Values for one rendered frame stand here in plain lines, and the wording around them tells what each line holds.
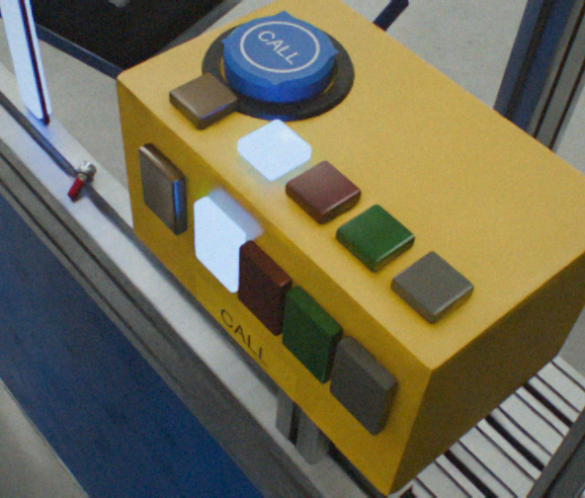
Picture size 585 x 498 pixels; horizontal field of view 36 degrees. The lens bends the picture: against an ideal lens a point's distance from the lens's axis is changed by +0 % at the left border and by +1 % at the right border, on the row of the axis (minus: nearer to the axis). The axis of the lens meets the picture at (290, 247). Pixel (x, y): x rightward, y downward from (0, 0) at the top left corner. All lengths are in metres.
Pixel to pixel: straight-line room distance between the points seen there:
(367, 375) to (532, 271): 0.06
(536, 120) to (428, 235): 0.64
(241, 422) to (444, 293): 0.26
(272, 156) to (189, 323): 0.24
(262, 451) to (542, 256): 0.26
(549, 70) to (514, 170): 0.56
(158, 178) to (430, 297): 0.11
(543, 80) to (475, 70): 1.22
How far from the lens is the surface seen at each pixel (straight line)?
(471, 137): 0.32
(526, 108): 0.90
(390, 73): 0.33
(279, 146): 0.29
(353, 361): 0.27
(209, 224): 0.30
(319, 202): 0.28
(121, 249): 0.55
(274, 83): 0.31
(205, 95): 0.31
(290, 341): 0.30
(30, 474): 1.44
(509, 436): 1.42
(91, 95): 1.96
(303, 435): 0.45
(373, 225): 0.27
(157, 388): 0.67
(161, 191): 0.32
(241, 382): 0.49
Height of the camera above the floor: 1.28
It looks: 51 degrees down
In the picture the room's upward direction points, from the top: 6 degrees clockwise
